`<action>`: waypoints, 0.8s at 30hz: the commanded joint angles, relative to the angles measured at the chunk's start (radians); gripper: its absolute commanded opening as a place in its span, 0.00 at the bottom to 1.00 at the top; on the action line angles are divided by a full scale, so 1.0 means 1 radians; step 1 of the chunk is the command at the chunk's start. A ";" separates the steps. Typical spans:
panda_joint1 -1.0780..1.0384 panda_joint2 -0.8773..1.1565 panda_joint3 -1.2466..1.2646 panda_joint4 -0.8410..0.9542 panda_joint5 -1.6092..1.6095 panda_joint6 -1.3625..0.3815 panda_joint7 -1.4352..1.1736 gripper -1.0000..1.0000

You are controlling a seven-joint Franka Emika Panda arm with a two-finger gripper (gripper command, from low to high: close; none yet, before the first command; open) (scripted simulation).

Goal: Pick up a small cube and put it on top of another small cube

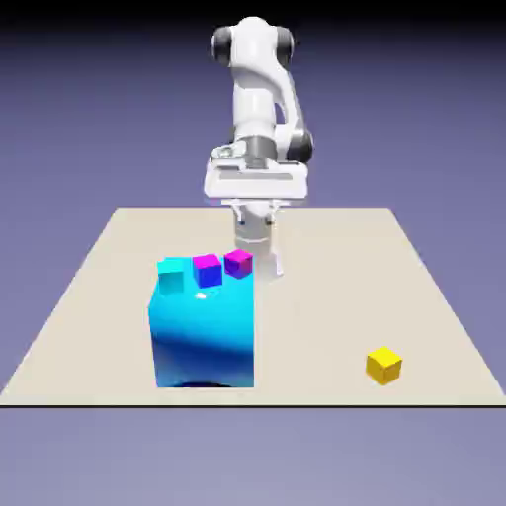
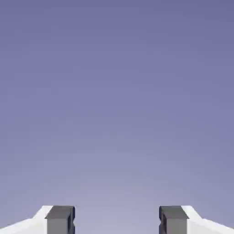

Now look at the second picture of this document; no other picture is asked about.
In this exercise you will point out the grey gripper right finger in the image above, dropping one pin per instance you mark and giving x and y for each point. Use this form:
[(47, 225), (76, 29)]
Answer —
[(175, 221)]

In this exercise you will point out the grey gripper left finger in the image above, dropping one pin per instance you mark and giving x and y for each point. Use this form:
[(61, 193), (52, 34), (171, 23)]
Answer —
[(58, 221)]

